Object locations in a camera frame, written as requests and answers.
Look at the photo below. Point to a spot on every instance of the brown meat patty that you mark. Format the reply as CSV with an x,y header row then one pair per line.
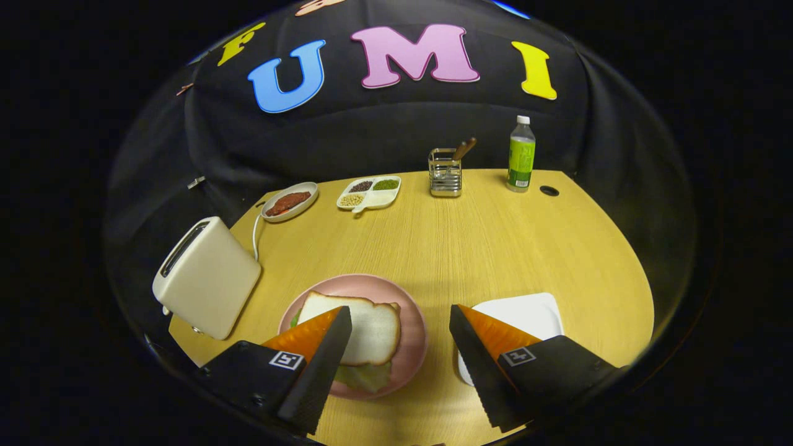
x,y
288,203

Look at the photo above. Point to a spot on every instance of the green lettuce leaf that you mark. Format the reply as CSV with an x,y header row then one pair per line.
x,y
365,378

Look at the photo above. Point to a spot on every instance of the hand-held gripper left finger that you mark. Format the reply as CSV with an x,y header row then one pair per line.
x,y
322,371

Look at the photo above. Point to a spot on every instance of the pink clip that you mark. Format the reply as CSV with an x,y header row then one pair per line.
x,y
184,88

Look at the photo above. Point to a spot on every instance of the white toaster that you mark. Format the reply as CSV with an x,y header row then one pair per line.
x,y
207,279

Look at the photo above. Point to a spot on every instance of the white bread slice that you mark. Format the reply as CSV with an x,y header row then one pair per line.
x,y
372,334

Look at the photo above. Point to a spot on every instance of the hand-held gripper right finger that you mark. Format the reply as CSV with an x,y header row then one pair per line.
x,y
477,371

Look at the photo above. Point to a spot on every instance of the black backdrop cloth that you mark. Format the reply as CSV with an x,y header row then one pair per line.
x,y
372,124

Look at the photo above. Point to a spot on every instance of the white square plate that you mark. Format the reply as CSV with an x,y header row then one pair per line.
x,y
526,313

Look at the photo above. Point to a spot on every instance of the small grey plate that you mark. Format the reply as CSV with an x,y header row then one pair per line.
x,y
306,189

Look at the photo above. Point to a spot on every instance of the white divided bean dish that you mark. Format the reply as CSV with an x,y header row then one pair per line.
x,y
381,198

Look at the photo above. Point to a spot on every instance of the green label plastic bottle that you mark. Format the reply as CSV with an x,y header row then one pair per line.
x,y
521,158

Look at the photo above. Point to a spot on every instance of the white clip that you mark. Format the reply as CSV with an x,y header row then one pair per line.
x,y
196,181

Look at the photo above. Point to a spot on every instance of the pink round plate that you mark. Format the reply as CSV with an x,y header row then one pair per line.
x,y
372,286

